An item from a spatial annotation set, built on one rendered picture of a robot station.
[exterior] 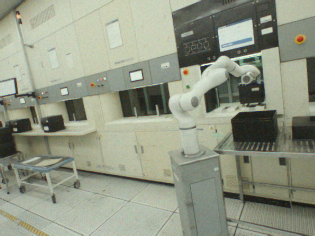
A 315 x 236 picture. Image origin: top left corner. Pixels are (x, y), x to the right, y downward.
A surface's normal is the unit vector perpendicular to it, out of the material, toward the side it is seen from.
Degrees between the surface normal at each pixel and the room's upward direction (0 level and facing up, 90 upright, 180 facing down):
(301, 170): 90
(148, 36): 90
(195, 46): 90
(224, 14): 90
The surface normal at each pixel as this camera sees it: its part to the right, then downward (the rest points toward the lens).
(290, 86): -0.54, 0.21
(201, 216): 0.20, 0.10
